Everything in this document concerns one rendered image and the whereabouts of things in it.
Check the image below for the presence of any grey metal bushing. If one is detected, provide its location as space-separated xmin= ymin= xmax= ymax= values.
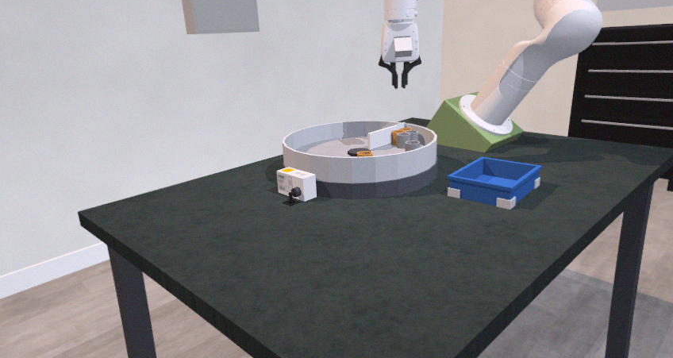
xmin=406 ymin=141 xmax=420 ymax=152
xmin=405 ymin=130 xmax=418 ymax=141
xmin=397 ymin=133 xmax=410 ymax=148

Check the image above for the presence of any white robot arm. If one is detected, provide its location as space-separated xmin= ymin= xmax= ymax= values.
xmin=384 ymin=0 xmax=602 ymax=136

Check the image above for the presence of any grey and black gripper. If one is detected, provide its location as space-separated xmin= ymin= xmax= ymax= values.
xmin=379 ymin=21 xmax=421 ymax=89

